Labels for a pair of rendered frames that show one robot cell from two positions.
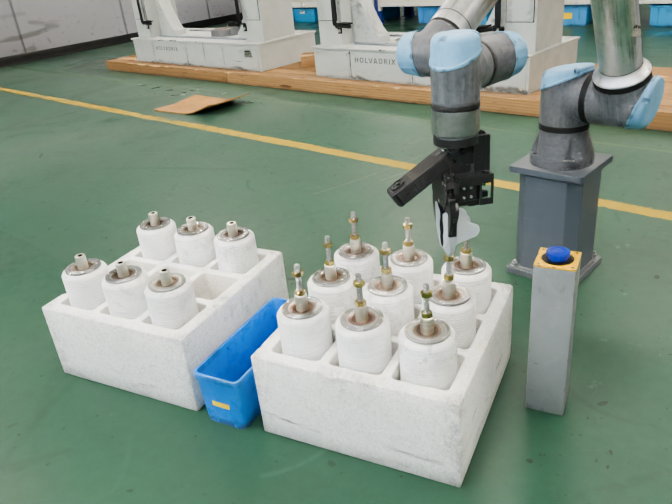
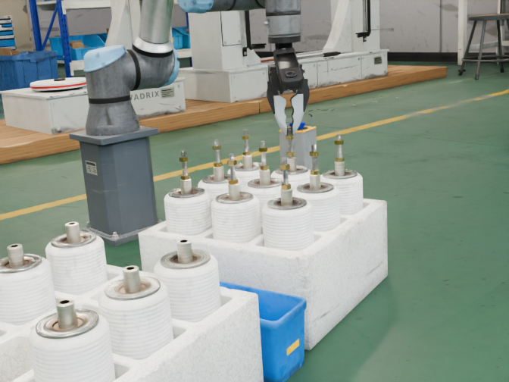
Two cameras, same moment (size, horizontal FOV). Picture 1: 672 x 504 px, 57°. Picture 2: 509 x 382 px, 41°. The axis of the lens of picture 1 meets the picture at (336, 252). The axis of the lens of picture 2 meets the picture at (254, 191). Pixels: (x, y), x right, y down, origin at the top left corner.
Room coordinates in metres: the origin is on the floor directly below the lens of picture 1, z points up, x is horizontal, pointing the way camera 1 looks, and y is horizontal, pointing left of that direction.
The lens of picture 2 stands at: (0.94, 1.30, 0.61)
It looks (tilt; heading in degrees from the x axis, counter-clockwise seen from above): 15 degrees down; 274
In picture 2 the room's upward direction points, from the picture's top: 4 degrees counter-clockwise
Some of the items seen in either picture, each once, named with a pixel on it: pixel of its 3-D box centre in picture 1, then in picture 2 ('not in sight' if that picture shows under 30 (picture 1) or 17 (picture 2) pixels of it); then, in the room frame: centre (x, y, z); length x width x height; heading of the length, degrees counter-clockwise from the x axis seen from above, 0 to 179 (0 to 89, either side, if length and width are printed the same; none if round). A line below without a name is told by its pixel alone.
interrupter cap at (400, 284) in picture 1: (387, 286); (265, 183); (1.01, -0.09, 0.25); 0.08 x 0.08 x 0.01
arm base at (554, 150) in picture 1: (562, 140); (111, 113); (1.46, -0.58, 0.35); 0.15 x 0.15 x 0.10
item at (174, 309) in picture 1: (176, 320); (190, 315); (1.11, 0.35, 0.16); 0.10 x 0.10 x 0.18
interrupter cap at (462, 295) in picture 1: (448, 295); (291, 170); (0.95, -0.19, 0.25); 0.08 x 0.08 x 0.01
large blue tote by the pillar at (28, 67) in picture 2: not in sight; (24, 75); (3.22, -4.41, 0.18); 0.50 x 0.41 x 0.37; 140
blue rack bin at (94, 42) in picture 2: not in sight; (79, 47); (2.95, -5.14, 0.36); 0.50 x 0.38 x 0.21; 136
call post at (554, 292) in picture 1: (551, 334); (300, 189); (0.94, -0.38, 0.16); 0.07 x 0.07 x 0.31; 61
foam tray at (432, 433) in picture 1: (391, 356); (269, 255); (1.01, -0.09, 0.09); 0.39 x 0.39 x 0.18; 61
